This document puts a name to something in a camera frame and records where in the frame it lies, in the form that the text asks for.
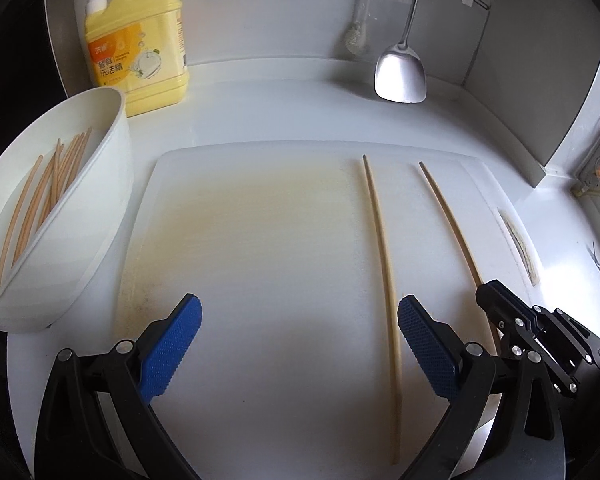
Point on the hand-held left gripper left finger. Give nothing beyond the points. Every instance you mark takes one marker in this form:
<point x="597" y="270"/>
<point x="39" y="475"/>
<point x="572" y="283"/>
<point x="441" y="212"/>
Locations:
<point x="172" y="347"/>

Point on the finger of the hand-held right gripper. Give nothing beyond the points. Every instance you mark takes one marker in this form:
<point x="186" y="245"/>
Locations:
<point x="555" y="360"/>
<point x="500" y="300"/>

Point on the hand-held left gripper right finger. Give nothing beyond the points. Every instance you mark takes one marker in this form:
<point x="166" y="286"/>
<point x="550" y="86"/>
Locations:
<point x="427" y="352"/>

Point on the single wooden chopstick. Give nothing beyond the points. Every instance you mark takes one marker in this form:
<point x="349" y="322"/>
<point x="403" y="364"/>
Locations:
<point x="382" y="245"/>
<point x="450" y="215"/>

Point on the white bowl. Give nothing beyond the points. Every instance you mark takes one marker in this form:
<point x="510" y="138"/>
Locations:
<point x="95" y="210"/>

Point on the bunch of wooden chopsticks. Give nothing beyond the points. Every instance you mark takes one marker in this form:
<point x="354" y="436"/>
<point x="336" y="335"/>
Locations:
<point x="55" y="180"/>

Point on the white cutting board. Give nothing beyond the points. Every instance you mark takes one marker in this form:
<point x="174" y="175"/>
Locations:
<point x="280" y="235"/>

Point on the metal spatula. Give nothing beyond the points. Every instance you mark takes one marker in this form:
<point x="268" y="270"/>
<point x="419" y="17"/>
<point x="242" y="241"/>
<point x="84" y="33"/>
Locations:
<point x="400" y="77"/>

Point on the black kitchen appliance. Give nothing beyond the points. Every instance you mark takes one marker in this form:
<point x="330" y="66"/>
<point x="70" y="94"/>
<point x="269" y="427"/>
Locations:
<point x="10" y="110"/>

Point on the white bottle brush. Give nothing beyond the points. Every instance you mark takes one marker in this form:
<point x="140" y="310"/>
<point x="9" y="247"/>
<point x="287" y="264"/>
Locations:
<point x="352" y="40"/>

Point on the yellow dish soap bottle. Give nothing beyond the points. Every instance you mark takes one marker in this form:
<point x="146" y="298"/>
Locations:
<point x="140" y="25"/>

